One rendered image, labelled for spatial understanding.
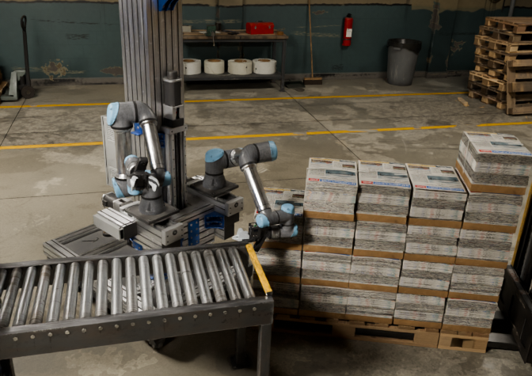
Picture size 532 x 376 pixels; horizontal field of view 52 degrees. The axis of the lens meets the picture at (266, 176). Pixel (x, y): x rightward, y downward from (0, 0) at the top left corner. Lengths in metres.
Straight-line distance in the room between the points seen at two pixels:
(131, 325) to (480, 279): 1.99
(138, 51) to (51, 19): 6.26
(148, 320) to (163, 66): 1.46
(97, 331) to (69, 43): 7.37
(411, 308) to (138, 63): 2.14
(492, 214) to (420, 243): 0.41
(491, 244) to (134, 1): 2.37
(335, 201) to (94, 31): 6.88
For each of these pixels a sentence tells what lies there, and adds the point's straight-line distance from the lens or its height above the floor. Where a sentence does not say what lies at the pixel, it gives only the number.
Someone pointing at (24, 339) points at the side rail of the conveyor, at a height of 0.77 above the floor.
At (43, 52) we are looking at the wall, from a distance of 9.50.
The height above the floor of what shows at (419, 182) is 1.07.
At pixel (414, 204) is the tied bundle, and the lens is 3.12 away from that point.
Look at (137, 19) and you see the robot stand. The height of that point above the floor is 1.85.
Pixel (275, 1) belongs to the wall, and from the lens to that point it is 9.65.
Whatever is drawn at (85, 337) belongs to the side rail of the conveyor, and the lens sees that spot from 2.46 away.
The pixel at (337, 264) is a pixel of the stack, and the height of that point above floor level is 0.53.
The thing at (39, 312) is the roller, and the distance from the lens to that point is 2.54.
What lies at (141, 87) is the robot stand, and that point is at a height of 1.47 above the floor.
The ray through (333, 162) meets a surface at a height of 1.06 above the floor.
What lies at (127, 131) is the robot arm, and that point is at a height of 1.32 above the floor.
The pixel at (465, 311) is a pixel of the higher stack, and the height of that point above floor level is 0.29.
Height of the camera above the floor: 2.26
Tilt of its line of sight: 23 degrees down
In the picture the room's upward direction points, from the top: 2 degrees clockwise
